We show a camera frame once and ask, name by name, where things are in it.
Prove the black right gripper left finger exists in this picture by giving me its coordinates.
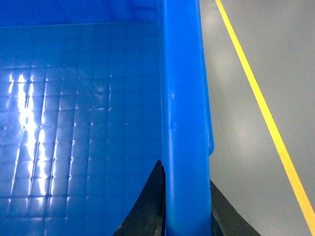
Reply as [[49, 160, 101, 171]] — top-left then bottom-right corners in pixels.
[[114, 160, 165, 236]]

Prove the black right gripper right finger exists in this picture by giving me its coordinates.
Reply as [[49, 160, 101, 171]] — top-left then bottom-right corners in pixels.
[[210, 181, 260, 236]]

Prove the large blue plastic crate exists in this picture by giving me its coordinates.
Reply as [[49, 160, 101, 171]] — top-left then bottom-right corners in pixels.
[[0, 0, 214, 236]]

